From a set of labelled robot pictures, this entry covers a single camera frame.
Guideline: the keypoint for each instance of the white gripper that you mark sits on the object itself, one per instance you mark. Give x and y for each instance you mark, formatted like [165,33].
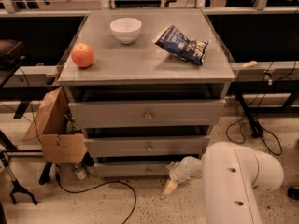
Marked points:
[179,174]

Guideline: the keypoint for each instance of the grey bottom drawer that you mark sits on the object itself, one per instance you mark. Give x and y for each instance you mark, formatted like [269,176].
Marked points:
[134,166]

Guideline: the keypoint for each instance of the grey drawer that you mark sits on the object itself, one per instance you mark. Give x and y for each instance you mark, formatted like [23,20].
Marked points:
[146,113]
[146,146]
[134,166]

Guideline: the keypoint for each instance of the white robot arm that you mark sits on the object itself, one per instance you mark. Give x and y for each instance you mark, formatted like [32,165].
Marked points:
[230,175]

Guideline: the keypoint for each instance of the grey middle drawer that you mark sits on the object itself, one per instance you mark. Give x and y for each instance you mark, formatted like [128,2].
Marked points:
[146,146]

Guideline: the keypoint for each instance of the grey top drawer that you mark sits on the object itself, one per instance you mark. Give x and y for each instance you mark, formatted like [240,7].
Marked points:
[146,113]

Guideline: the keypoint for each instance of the grey drawer cabinet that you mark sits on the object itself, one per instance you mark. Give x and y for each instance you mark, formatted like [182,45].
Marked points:
[141,71]

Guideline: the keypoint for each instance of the silver can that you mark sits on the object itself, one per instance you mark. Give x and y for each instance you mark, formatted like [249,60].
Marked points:
[79,171]

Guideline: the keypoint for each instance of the green bottle in box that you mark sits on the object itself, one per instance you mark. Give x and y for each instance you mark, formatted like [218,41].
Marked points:
[71,126]

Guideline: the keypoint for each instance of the open cardboard box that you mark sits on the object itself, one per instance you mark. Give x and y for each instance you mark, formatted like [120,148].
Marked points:
[49,126]

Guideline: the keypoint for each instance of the blue chip bag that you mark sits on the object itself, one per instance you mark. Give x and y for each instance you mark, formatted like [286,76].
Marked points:
[175,42]

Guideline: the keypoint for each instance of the small yellow foam piece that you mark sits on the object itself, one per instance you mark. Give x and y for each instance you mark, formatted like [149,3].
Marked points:
[249,64]

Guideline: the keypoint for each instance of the orange red apple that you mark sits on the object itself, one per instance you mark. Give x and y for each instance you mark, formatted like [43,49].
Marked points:
[82,55]

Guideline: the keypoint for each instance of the white ceramic bowl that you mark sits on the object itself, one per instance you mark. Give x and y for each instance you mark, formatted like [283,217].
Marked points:
[126,30]

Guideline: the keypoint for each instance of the black tripod stand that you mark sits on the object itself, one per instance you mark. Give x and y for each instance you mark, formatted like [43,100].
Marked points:
[17,187]

